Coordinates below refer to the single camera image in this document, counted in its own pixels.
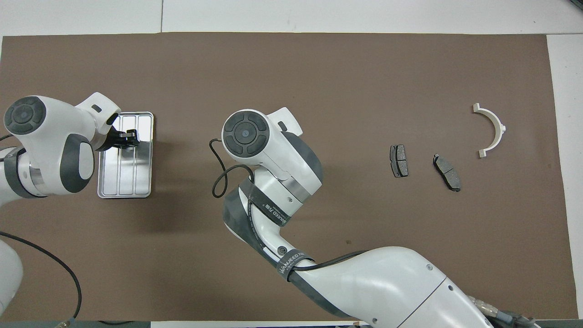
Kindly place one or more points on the silver metal tray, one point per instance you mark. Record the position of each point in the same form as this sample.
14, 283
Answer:
136, 177

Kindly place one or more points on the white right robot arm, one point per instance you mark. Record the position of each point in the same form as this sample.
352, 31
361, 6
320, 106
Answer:
273, 150

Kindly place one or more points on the brown table mat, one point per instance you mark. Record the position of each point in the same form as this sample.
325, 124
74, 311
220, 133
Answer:
364, 91

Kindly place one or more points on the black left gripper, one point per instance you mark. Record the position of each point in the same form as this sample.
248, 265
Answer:
127, 139

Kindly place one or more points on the rectangular dark brake pad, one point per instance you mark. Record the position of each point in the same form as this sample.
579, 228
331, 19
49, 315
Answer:
399, 161

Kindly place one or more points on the elongated dark brake pad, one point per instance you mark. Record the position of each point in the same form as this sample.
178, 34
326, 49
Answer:
447, 172

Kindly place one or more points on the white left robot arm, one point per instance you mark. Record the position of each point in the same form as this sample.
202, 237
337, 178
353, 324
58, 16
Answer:
50, 132

